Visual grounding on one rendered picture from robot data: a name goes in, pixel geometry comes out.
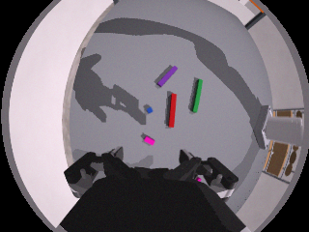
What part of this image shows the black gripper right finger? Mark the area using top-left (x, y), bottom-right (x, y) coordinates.
top-left (163, 149), bottom-right (239, 203)

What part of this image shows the green rod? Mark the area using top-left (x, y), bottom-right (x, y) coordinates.
top-left (191, 78), bottom-right (203, 113)

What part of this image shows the purple rod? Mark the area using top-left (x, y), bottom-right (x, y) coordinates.
top-left (157, 66), bottom-right (178, 87)

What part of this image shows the dark red rod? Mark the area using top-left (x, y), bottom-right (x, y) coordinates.
top-left (168, 94), bottom-right (177, 128)

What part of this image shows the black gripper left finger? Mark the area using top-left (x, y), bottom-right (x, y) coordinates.
top-left (64, 146), bottom-right (141, 198)

